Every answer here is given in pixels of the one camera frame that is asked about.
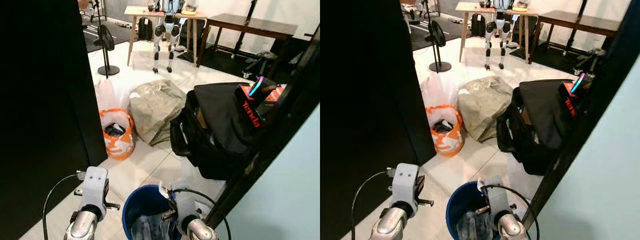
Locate white printed packet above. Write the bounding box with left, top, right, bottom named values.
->
left=131, top=214, right=170, bottom=240
left=456, top=210, right=493, bottom=240

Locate blue round waste bin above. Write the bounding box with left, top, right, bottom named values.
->
left=122, top=184, right=182, bottom=240
left=446, top=181, right=506, bottom=240

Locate orange white shopping bag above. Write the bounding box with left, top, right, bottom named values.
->
left=425, top=104, right=465, bottom=158
left=99, top=107, right=136, bottom=161

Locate black bundled item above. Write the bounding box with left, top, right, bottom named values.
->
left=431, top=119, right=454, bottom=134
left=104, top=122, right=127, bottom=137

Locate translucent white plastic bag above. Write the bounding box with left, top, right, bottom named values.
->
left=94, top=79, right=132, bottom=128
left=420, top=75, right=458, bottom=123

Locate large black fabric bag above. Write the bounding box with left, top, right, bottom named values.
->
left=169, top=81, right=281, bottom=181
left=495, top=78, right=596, bottom=176

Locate grey beige woven sack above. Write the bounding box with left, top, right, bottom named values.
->
left=456, top=75, right=514, bottom=143
left=128, top=79, right=187, bottom=146

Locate black cabinet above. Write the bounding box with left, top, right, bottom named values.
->
left=320, top=0, right=437, bottom=240
left=0, top=0, right=109, bottom=240

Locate black orange router box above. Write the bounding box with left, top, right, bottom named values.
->
left=557, top=72, right=597, bottom=118
left=235, top=75, right=287, bottom=129

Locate black standing fan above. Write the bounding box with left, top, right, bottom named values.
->
left=93, top=0, right=121, bottom=77
left=424, top=0, right=453, bottom=74

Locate black floor mat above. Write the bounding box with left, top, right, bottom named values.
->
left=82, top=19, right=137, bottom=54
left=177, top=37, right=301, bottom=85
left=410, top=15, right=466, bottom=51
left=510, top=35, right=608, bottom=76

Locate black backpack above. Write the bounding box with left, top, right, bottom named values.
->
left=472, top=13, right=487, bottom=38
left=138, top=17, right=154, bottom=42

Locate light wooden table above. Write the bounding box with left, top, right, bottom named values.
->
left=455, top=1, right=540, bottom=63
left=124, top=5, right=209, bottom=67

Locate white black humanoid robot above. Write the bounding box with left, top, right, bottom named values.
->
left=482, top=0, right=514, bottom=71
left=150, top=0, right=182, bottom=75

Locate dark wooden table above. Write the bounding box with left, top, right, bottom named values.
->
left=196, top=13, right=299, bottom=69
left=529, top=9, right=622, bottom=64

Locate black pole stand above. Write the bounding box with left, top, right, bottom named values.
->
left=562, top=0, right=589, bottom=57
left=231, top=0, right=259, bottom=60

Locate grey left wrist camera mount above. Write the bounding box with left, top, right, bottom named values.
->
left=391, top=163, right=420, bottom=206
left=82, top=166, right=109, bottom=210

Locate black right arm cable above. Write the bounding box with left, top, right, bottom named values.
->
left=492, top=185, right=540, bottom=240
left=172, top=189, right=232, bottom=240

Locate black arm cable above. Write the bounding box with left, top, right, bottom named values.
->
left=492, top=185, right=540, bottom=240
left=351, top=170, right=396, bottom=240
left=42, top=172, right=86, bottom=240
left=172, top=189, right=232, bottom=240

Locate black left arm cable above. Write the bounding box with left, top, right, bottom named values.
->
left=351, top=170, right=396, bottom=240
left=42, top=172, right=86, bottom=240

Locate black door frame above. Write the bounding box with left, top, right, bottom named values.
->
left=522, top=2, right=640, bottom=231
left=205, top=37, right=321, bottom=231

